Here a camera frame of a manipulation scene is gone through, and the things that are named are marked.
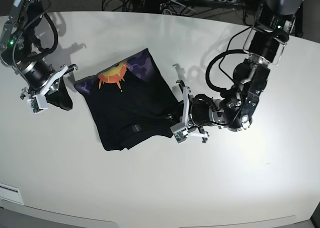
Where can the white label plate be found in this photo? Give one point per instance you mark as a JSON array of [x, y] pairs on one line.
[[11, 194]]

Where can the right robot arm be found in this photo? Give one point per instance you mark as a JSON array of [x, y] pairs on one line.
[[22, 50]]

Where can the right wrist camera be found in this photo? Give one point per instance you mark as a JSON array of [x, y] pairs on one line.
[[37, 104]]

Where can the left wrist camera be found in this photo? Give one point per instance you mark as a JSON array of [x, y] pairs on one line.
[[180, 132]]

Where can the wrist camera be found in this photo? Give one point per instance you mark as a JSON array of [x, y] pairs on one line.
[[37, 104], [180, 132]]

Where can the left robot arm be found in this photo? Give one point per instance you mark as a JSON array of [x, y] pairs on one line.
[[264, 46]]

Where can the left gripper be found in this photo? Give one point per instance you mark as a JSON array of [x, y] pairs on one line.
[[186, 118]]

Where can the black T-shirt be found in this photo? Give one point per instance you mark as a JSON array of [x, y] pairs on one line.
[[130, 102]]

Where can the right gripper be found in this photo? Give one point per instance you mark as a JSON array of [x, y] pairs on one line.
[[27, 93]]

